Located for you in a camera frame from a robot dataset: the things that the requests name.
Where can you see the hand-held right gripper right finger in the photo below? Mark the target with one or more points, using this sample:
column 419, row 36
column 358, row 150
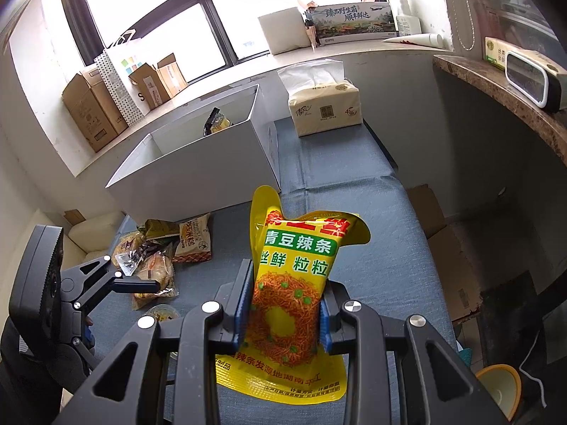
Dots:
column 325, row 323

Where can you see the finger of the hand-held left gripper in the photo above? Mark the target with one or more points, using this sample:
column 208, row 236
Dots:
column 133, row 284

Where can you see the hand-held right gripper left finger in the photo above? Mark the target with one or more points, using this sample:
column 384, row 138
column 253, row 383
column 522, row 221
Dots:
column 242, row 318

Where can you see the pink beige snack packet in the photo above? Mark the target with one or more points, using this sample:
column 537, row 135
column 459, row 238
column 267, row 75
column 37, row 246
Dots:
column 155, row 265

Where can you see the white storage box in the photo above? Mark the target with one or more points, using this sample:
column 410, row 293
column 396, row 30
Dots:
column 199, row 172

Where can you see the small yellow green snack packet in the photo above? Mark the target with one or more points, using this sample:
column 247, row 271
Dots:
column 157, row 229
column 219, row 124

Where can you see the yellow starred snack packet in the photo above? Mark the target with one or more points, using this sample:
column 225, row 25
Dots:
column 128, row 245

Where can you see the round green snack cup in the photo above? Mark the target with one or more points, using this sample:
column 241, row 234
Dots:
column 161, row 312

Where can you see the cream sofa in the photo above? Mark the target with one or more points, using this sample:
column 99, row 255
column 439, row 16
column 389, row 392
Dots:
column 97, row 230

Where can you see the small cardboard piece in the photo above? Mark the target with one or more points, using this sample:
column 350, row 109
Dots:
column 74, row 217

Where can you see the cream brown snack packet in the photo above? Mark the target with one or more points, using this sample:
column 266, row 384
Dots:
column 191, row 241

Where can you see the cardboard box on floor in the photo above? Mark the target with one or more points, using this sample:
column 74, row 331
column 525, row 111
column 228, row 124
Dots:
column 447, row 252

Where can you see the large cardboard box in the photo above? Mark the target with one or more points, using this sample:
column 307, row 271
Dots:
column 93, row 115

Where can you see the yellow white bowl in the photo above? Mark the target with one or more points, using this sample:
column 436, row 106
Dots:
column 498, row 387

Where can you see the polka dot paper bag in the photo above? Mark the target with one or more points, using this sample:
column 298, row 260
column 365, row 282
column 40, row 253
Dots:
column 117, row 88

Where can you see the small open cardboard box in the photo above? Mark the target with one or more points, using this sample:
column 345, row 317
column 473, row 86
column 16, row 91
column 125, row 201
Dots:
column 153, row 86

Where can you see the beige tissue pack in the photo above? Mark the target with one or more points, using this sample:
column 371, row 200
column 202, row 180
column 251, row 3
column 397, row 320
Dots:
column 325, row 113

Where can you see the white paper bag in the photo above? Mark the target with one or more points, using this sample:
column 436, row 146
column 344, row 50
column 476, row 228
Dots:
column 126, row 51

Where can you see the brown marble counter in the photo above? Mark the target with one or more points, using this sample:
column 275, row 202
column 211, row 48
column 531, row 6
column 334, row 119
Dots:
column 487, row 84

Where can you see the plain white box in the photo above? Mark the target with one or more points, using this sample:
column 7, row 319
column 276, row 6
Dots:
column 283, row 31

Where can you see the white tube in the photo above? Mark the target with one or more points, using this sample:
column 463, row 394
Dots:
column 416, row 40

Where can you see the printed landscape carton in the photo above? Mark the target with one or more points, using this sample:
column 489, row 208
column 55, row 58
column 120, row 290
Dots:
column 350, row 24

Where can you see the white pump bottle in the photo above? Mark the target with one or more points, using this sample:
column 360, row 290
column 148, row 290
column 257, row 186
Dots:
column 407, row 25

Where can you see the white black table mirror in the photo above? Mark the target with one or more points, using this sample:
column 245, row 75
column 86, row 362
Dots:
column 527, row 75

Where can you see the cream green tea box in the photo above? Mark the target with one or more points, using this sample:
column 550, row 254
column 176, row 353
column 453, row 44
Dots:
column 496, row 51

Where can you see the clear plastic container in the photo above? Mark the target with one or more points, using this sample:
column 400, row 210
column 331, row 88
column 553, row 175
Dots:
column 522, row 17

